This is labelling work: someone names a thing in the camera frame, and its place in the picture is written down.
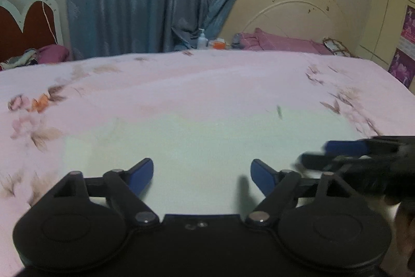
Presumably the pump bottle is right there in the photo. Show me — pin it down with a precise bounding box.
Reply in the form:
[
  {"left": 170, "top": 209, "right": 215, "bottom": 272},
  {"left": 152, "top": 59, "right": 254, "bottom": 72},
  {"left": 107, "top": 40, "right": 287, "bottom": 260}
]
[{"left": 197, "top": 28, "right": 209, "bottom": 49}]

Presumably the pile of clothes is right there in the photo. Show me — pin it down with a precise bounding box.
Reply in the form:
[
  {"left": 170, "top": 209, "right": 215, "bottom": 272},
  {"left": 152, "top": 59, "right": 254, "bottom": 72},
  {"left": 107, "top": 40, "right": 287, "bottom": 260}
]
[{"left": 0, "top": 48, "right": 40, "bottom": 70}]

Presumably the pink pillow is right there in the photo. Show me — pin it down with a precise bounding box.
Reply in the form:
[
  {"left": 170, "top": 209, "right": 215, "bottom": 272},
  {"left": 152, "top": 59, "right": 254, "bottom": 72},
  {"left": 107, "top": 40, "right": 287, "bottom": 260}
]
[{"left": 233, "top": 27, "right": 334, "bottom": 56}]

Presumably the magenta pillow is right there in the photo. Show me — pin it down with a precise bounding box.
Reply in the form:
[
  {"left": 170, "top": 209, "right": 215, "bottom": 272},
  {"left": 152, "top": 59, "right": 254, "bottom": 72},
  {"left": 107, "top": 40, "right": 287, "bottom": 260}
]
[{"left": 37, "top": 44, "right": 71, "bottom": 64}]

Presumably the cream arched headboard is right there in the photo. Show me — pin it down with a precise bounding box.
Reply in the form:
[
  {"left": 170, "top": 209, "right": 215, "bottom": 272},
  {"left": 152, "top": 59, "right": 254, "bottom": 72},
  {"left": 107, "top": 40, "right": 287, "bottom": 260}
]
[{"left": 219, "top": 0, "right": 361, "bottom": 58}]

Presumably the pink floral bedsheet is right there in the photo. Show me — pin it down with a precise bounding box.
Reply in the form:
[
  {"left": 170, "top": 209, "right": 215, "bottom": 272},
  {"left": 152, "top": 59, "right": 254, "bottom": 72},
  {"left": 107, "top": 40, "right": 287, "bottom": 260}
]
[{"left": 0, "top": 50, "right": 415, "bottom": 276}]

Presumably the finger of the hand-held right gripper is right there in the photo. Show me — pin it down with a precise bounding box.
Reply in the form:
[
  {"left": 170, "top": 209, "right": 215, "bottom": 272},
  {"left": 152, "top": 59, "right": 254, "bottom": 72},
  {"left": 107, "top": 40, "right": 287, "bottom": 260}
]
[
  {"left": 300, "top": 152, "right": 361, "bottom": 172},
  {"left": 325, "top": 140, "right": 372, "bottom": 157}
]

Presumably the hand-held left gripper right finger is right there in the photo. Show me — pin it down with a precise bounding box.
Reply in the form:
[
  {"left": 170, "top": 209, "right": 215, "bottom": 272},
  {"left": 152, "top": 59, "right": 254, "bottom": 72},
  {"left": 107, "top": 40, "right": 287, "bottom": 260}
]
[{"left": 245, "top": 159, "right": 357, "bottom": 227}]

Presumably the red heart-shaped headboard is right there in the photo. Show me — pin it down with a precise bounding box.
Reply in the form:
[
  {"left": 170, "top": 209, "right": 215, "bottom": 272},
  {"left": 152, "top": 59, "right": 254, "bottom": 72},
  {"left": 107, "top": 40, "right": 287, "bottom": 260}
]
[{"left": 0, "top": 0, "right": 64, "bottom": 64}]

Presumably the checked pillow with frill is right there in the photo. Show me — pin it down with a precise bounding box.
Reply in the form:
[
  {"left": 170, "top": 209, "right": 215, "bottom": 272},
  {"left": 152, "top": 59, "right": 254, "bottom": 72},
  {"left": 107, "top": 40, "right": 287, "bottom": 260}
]
[{"left": 322, "top": 36, "right": 353, "bottom": 57}]

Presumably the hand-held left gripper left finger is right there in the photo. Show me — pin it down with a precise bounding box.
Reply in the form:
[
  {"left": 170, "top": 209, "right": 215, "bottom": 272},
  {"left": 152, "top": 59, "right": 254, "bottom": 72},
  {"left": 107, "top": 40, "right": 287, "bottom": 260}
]
[{"left": 49, "top": 158, "right": 161, "bottom": 227}]

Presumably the white knitted sweater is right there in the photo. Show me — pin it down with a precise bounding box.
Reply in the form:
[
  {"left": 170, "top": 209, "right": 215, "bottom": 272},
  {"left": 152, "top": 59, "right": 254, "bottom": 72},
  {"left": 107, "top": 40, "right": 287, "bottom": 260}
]
[{"left": 63, "top": 111, "right": 368, "bottom": 217}]

